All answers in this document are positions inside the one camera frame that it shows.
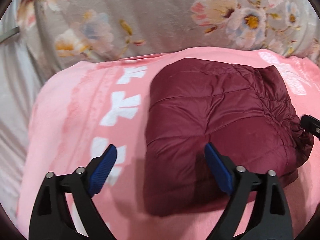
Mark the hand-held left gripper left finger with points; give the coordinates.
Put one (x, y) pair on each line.
(104, 168)

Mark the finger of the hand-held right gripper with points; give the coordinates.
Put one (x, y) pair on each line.
(311, 125)

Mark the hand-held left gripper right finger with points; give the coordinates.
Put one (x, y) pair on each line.
(218, 168)

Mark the maroon quilted puffer jacket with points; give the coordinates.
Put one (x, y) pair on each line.
(220, 120)

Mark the pink fleece blanket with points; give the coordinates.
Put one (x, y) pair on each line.
(75, 120)

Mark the grey floral bed sheet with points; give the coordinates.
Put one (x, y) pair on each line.
(160, 17)

